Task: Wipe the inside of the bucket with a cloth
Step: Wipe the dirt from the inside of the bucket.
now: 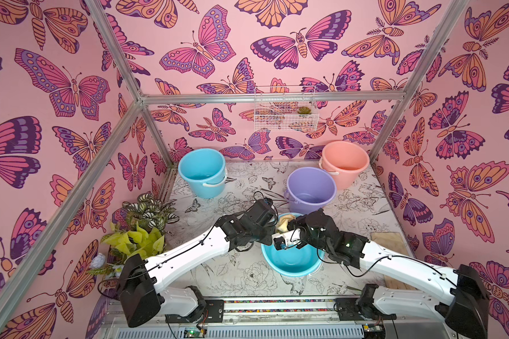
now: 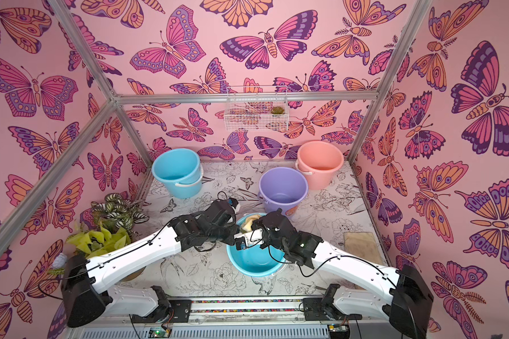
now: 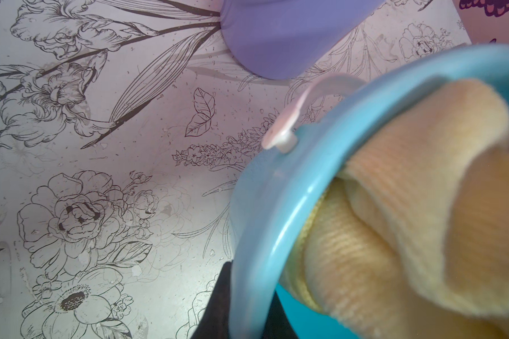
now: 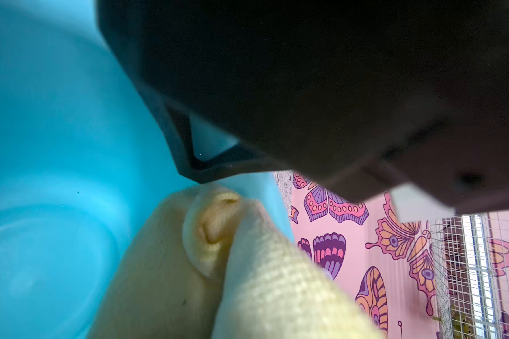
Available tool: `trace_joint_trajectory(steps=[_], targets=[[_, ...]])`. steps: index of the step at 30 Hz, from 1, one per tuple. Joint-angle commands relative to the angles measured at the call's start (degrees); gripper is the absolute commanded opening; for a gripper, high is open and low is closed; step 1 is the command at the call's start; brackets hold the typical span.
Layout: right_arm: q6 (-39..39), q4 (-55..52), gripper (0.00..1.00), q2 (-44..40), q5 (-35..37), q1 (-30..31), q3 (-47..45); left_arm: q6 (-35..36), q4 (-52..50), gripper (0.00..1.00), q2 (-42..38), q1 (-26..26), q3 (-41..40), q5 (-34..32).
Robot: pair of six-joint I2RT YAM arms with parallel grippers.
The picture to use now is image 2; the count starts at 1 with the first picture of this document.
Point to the small green succulent plant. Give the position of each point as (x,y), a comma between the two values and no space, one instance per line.
(278,110)

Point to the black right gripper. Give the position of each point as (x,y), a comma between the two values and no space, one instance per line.
(262,227)

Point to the potted green leafy plant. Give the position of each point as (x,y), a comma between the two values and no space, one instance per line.
(107,226)

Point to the yellow cleaning cloth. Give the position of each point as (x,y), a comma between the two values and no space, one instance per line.
(247,225)

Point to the pink plastic bucket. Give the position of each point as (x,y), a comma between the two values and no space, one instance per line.
(318,162)

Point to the purple plastic bucket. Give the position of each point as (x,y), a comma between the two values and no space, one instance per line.
(282,189)

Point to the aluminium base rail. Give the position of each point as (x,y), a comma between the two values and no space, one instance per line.
(249,317)

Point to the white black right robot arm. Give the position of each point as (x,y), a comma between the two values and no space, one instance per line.
(398,295)

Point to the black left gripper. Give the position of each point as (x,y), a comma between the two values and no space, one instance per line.
(235,232)

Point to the light blue bucket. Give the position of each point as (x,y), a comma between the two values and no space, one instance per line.
(248,256)
(180,171)

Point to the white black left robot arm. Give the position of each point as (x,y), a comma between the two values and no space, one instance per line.
(90,285)

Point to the white wire wall basket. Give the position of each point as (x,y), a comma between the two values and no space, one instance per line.
(249,108)

